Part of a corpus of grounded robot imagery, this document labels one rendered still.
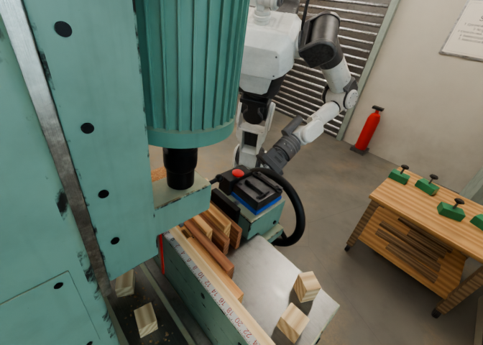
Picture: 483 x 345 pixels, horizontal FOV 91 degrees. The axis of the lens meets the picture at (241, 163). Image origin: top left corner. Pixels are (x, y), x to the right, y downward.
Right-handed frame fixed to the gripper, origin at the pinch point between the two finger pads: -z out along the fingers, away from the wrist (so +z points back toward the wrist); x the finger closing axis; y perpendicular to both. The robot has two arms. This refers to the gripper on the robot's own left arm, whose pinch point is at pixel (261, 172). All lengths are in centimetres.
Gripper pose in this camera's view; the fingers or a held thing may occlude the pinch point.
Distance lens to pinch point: 90.1
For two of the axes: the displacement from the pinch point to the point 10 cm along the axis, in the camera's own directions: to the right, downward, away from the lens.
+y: 1.7, -2.0, -9.6
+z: 6.9, -6.7, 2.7
